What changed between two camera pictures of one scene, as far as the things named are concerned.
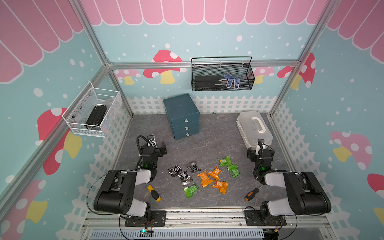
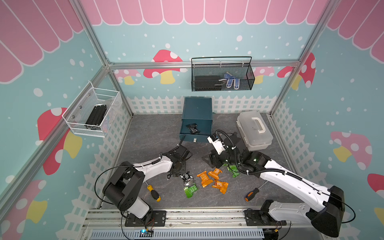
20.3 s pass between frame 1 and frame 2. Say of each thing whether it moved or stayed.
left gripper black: moved
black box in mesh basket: stayed
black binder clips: stayed
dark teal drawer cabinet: moved
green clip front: stayed
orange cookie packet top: stayed
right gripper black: moved
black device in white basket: stayed
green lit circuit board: stayed
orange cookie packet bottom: stayed
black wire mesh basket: stayed
